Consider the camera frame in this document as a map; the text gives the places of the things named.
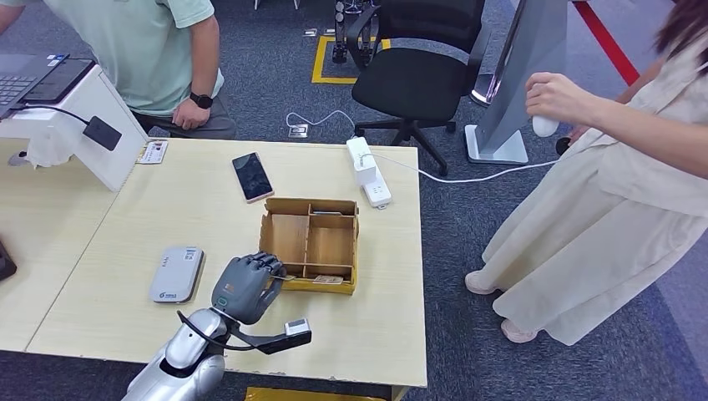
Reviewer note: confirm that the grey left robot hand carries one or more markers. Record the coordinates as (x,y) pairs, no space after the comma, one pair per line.
(246,288)

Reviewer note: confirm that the person's hand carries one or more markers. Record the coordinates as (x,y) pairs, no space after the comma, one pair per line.
(558,97)
(191,116)

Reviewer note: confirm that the white handheld controller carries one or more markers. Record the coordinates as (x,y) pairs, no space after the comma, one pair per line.
(545,127)

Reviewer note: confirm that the room key card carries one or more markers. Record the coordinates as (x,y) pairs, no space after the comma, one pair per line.
(285,278)
(329,279)

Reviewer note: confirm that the white ID card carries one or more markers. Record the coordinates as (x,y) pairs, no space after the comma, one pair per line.
(154,152)

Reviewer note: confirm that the person's forearm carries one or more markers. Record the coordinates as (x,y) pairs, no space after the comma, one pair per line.
(10,17)
(652,141)
(639,83)
(206,61)

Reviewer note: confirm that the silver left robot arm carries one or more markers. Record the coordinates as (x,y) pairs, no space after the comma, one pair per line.
(182,360)

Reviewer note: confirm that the person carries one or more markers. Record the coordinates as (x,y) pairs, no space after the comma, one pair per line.
(608,232)
(138,50)

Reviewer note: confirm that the blue-edged card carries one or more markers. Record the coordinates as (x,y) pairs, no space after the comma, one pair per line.
(327,212)

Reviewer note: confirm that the black wristwatch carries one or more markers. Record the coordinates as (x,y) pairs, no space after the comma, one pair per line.
(201,101)

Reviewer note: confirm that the small black round object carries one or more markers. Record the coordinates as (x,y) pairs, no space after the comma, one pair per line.
(563,146)

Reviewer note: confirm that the grey kiosk stand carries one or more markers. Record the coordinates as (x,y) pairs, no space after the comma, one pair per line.
(525,55)

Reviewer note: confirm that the red floor tape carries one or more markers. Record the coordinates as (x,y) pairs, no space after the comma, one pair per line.
(605,39)

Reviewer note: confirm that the black smartphone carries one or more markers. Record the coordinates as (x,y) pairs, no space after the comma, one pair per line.
(252,177)

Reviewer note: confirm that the black power adapter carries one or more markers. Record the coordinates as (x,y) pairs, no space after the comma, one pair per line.
(103,133)

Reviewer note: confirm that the wooden divided box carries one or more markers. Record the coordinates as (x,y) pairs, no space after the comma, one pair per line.
(326,243)

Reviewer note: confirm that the yellow board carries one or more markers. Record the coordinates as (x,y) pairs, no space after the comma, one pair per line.
(310,395)

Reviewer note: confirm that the yellow floor tape square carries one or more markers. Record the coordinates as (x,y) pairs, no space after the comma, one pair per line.
(319,61)

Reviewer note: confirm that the black office chair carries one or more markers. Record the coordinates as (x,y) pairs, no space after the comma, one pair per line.
(412,83)

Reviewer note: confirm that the crumpled white tissue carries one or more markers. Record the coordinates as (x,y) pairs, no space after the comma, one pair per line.
(47,153)

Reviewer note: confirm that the white power strip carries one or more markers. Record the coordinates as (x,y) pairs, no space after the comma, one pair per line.
(379,193)

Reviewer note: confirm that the white plug-in charger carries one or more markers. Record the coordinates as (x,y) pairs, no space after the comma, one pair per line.
(365,171)

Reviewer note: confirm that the black metal stand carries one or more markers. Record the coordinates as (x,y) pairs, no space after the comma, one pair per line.
(340,33)

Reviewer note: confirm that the grey laptop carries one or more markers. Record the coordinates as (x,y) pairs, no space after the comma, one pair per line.
(16,77)

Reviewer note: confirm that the small grey metal piece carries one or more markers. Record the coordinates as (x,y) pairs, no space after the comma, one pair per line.
(16,159)

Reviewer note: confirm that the pale shoe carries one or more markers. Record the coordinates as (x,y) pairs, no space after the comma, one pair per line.
(478,282)
(517,333)

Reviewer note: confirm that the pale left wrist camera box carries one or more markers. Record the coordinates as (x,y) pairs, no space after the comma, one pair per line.
(296,330)

